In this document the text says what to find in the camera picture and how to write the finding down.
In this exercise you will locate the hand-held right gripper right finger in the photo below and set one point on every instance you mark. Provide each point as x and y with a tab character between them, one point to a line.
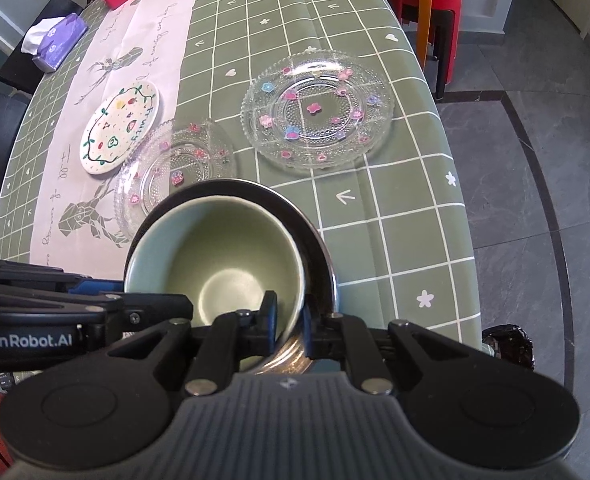
309	329

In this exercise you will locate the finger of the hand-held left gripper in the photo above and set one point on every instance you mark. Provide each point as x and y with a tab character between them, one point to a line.
25	272
150	307

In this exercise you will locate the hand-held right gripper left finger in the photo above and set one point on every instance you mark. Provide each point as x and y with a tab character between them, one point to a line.
270	312

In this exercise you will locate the blue steel-lined bowl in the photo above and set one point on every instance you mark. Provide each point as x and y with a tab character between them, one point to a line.
325	270

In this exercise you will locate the pale green ceramic bowl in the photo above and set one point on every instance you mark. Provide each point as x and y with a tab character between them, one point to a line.
225	255

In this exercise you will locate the clear glass flower plate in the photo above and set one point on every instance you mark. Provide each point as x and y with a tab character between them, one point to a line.
317	110
175	160

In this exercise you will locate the white painted ceramic plate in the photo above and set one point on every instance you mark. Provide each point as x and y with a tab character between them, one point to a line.
115	130

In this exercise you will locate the green checked tablecloth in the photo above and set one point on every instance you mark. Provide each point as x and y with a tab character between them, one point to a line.
375	235

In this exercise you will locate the black glossy bag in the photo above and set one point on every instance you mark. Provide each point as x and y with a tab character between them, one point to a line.
507	347

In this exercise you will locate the purple tissue box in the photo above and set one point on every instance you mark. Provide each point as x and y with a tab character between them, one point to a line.
60	42

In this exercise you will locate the pale deer-print table runner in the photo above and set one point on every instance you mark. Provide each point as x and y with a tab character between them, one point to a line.
165	25

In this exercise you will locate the red plastic stool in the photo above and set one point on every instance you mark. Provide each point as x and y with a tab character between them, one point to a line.
447	25

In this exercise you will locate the orange plastic stool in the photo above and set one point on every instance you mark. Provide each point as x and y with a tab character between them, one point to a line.
415	0

